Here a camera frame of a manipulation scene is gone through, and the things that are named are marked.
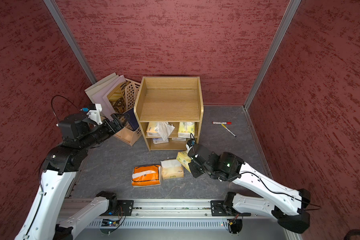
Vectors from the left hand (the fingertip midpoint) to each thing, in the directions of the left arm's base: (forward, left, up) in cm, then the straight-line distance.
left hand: (123, 123), depth 63 cm
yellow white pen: (+23, -59, -37) cm, 73 cm away
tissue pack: (+7, -8, -15) cm, 19 cm away
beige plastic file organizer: (+41, +11, -17) cm, 46 cm away
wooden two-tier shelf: (+14, -19, -5) cm, 24 cm away
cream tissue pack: (-8, -19, -32) cm, 39 cm away
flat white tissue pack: (+11, -10, -32) cm, 35 cm away
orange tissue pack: (-13, -6, -29) cm, 33 cm away
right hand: (-13, -31, -17) cm, 37 cm away
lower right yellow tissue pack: (+8, -28, -13) cm, 31 cm away
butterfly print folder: (+31, +17, -15) cm, 39 cm away
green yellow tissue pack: (-9, -27, -16) cm, 33 cm away
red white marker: (+30, -55, -36) cm, 72 cm away
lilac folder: (+26, +26, -10) cm, 38 cm away
